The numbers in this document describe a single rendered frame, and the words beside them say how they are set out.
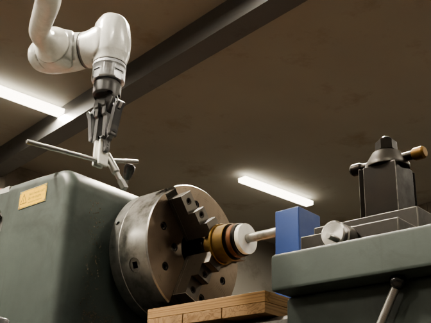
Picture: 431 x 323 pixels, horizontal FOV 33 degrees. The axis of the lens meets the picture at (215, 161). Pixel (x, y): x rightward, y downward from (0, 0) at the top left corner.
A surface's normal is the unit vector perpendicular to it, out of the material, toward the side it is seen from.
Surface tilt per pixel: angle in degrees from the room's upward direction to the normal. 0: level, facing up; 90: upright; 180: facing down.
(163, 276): 90
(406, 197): 90
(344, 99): 180
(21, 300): 90
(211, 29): 90
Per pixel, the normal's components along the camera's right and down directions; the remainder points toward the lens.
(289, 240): -0.66, -0.32
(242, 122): -0.03, 0.92
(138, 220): -0.64, -0.51
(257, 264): 0.66, -0.28
